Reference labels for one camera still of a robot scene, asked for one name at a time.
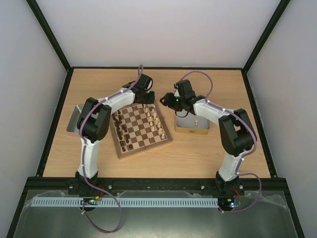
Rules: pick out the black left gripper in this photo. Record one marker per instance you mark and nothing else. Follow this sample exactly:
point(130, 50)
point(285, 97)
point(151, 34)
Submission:
point(151, 100)

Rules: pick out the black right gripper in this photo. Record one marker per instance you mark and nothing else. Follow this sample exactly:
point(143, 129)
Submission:
point(169, 100)

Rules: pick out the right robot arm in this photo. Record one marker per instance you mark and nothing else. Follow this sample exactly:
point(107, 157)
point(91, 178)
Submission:
point(236, 132)

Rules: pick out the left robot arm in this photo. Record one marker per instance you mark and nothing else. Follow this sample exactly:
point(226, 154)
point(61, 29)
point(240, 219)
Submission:
point(93, 125)

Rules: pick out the white pieces on board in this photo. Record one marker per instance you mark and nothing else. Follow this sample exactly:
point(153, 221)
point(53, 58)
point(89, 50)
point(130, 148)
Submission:
point(151, 126)

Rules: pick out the wooden chess board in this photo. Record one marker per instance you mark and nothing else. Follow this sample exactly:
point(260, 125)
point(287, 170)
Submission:
point(137, 128)

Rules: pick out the dark chess pieces group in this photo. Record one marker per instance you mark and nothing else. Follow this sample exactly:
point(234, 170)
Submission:
point(121, 136)

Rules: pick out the gold metal tin tray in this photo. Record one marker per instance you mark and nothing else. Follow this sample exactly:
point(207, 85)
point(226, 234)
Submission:
point(184, 123)

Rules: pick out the light blue slotted cable duct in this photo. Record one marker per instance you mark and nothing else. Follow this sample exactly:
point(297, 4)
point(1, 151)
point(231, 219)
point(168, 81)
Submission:
point(126, 202)

